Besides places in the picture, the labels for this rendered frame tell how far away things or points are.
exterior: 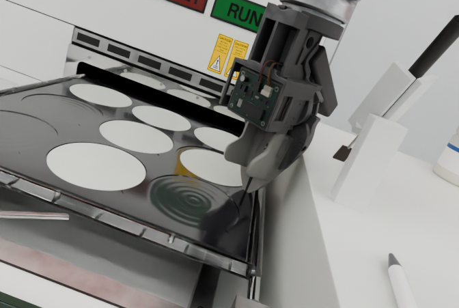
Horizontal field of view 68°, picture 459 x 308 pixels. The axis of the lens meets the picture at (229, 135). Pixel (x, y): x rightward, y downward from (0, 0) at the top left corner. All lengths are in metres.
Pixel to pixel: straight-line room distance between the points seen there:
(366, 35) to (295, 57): 1.86
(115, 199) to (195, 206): 0.08
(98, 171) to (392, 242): 0.28
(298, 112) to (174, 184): 0.16
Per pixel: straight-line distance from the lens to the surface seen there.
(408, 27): 2.26
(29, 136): 0.43
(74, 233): 0.42
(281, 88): 0.32
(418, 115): 2.35
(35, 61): 0.80
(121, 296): 0.28
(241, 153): 0.40
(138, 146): 0.45
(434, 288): 0.29
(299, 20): 0.33
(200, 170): 0.43
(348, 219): 0.31
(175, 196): 0.37
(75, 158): 0.39
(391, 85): 0.32
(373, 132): 0.31
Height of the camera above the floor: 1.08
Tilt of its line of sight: 18 degrees down
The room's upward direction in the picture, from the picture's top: 20 degrees clockwise
